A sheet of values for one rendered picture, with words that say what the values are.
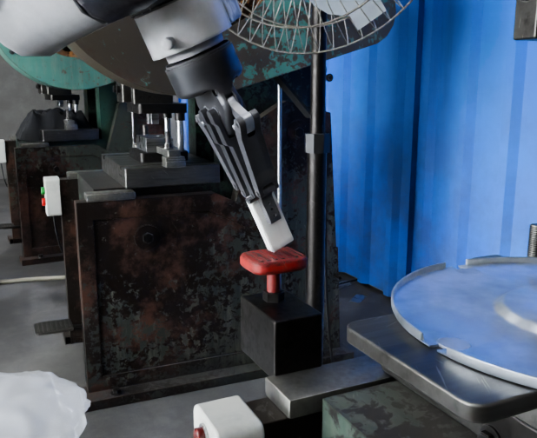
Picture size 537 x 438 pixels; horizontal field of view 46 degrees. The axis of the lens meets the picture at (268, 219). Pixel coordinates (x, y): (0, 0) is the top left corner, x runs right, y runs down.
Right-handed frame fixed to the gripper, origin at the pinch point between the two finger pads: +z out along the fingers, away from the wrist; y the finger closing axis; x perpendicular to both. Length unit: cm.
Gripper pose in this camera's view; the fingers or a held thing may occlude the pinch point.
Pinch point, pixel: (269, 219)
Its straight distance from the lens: 72.3
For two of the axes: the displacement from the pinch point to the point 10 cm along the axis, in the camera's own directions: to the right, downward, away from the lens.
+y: 4.4, 1.8, -8.8
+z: 3.8, 8.5, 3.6
